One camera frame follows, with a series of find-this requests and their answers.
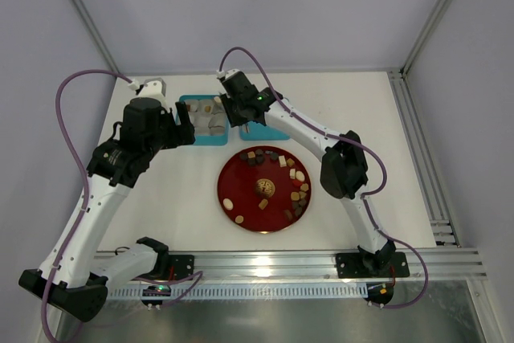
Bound teal chocolate box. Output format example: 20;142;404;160
179;95;230;146

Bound tan caramel square chocolate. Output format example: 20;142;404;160
259;198;268;210

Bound metal tongs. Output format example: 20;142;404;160
213;98;249;133

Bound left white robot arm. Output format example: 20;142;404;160
18;97;195;322

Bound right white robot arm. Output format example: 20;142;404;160
217;69;396;275

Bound cream rectangular chocolate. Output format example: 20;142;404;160
279;155;288;167

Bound white oval chocolate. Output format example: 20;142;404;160
222;198;234;210
296;170;305;182

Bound white oval chocolate right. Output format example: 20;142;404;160
296;170;305;182

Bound brown striped chocolate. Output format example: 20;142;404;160
283;210;293;222

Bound teal box lid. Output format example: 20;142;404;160
239;96;292;142

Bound round red lacquer tray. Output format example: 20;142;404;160
217;145;312;234

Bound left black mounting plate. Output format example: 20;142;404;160
124;253;196;282

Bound black mounting plate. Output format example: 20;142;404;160
124;253;196;282
335;251;410;279

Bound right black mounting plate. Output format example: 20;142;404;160
335;251;410;279

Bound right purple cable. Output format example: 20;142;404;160
218;46;430;311

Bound purple cable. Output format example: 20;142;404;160
42;70;205;343
218;46;430;311

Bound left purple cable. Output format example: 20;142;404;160
42;70;205;343

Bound white slotted cable duct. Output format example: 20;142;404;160
108;280;368;301

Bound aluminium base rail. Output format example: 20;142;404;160
190;247;487;281

